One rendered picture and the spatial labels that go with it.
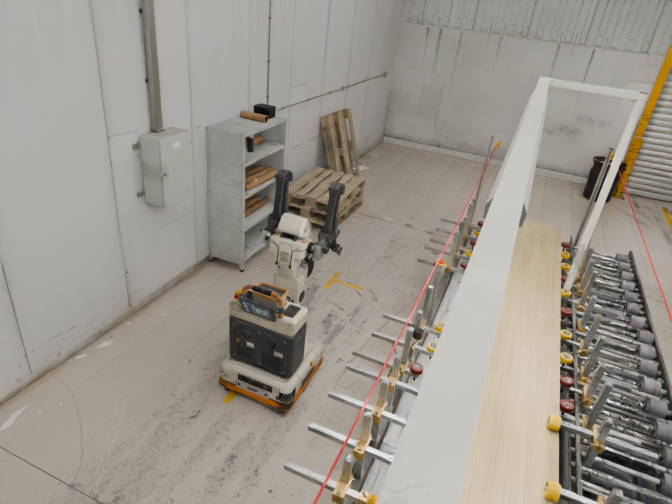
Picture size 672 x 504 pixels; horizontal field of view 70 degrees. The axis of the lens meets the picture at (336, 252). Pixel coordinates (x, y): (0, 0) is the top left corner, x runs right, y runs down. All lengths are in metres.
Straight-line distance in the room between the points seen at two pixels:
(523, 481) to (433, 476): 2.18
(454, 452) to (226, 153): 4.63
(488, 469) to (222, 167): 3.71
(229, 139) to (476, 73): 6.52
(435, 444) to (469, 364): 0.15
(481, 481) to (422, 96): 8.95
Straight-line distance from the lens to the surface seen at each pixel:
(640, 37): 10.38
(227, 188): 5.14
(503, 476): 2.67
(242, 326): 3.62
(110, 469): 3.72
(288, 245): 3.50
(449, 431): 0.57
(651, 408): 3.62
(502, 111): 10.46
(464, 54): 10.45
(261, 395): 3.83
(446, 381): 0.62
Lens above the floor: 2.86
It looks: 29 degrees down
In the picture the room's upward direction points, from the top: 7 degrees clockwise
